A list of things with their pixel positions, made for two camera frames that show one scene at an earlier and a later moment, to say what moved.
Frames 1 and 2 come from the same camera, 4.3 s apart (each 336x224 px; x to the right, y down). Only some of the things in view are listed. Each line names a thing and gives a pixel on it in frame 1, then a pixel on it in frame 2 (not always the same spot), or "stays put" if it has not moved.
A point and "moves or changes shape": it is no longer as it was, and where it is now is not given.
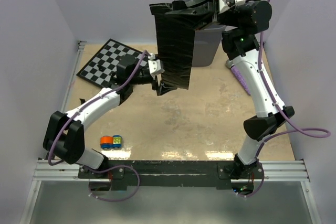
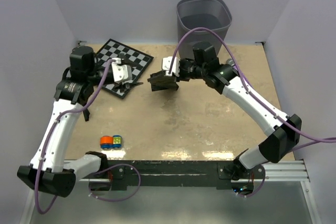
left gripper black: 155,85 → 126,85
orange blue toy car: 109,141 stays put
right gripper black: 207,4 → 181,77
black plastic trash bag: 175,44 moves or changes shape
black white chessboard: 101,69 stays put
